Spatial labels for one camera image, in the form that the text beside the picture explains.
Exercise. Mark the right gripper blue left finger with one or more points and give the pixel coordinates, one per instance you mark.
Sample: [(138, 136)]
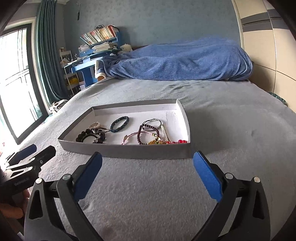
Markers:
[(42, 220)]

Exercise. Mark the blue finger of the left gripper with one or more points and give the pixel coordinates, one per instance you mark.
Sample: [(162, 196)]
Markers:
[(42, 156), (15, 158)]

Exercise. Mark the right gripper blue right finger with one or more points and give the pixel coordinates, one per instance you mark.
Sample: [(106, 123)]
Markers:
[(251, 222)]

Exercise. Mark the thin silver bangle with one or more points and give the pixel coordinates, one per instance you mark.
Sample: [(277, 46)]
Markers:
[(154, 122)]

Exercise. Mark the person's left hand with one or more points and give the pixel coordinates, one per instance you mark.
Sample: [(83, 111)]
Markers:
[(16, 211)]

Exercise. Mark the white shoes on floor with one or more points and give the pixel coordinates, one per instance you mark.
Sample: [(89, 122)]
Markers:
[(56, 106)]

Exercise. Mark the window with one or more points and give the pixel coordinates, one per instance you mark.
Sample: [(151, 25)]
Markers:
[(22, 106)]

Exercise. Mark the white shelf rack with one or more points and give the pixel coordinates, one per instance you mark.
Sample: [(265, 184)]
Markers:
[(71, 79)]

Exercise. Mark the grey bed sheet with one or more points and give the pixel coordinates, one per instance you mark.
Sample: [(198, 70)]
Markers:
[(238, 126)]

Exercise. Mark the teal curtain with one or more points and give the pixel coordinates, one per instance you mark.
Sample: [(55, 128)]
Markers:
[(47, 53)]

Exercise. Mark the blue desk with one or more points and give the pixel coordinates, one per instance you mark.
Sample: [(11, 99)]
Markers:
[(87, 59)]

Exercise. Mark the grey shallow cardboard tray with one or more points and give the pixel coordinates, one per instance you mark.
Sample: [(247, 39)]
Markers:
[(123, 144)]

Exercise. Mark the stack of papers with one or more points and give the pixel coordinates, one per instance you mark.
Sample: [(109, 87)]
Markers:
[(106, 46)]

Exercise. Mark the row of books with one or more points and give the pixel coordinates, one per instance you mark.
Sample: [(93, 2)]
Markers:
[(99, 34)]

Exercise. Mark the white plush toy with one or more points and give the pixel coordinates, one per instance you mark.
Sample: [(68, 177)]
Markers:
[(125, 49)]

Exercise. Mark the blue blanket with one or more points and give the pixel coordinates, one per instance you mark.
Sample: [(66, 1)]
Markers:
[(203, 59)]

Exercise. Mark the beige wardrobe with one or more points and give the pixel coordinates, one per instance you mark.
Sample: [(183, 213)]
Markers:
[(266, 38)]

